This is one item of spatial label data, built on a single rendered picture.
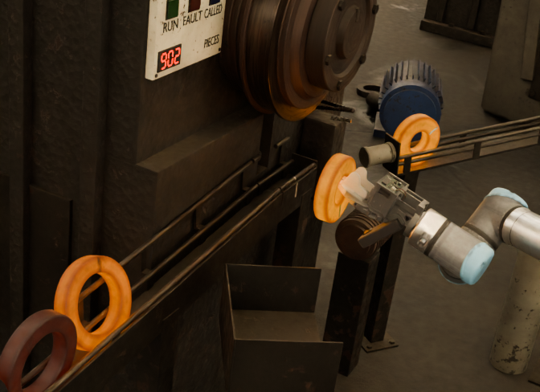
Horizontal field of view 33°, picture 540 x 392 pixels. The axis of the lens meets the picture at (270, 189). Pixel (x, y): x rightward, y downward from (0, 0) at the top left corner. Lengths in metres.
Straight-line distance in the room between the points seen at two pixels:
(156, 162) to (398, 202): 0.52
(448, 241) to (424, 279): 1.47
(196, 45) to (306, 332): 0.65
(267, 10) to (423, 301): 1.58
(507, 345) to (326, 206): 1.16
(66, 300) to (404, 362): 1.47
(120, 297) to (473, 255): 0.72
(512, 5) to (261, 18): 3.04
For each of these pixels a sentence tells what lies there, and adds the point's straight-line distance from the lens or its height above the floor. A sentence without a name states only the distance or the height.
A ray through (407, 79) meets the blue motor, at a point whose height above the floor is 0.32.
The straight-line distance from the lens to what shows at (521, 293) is 2.90.
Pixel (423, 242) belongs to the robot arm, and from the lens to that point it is 1.96.
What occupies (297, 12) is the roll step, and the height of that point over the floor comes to 1.18.
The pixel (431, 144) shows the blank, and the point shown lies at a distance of 2.74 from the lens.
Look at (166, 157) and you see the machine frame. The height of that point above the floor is 0.87.
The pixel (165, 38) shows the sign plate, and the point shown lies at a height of 1.14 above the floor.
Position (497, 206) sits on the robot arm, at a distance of 2.09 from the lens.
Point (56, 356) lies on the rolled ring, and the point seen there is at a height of 0.65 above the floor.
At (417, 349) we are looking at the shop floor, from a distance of 3.04.
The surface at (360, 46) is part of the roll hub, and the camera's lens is 2.25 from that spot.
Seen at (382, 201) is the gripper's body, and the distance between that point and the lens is 1.98.
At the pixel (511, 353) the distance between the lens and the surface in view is 3.01.
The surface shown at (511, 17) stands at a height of 0.55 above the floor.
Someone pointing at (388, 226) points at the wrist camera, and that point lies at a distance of 2.01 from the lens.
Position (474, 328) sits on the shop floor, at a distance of 3.22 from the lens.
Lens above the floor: 1.71
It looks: 26 degrees down
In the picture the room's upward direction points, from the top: 8 degrees clockwise
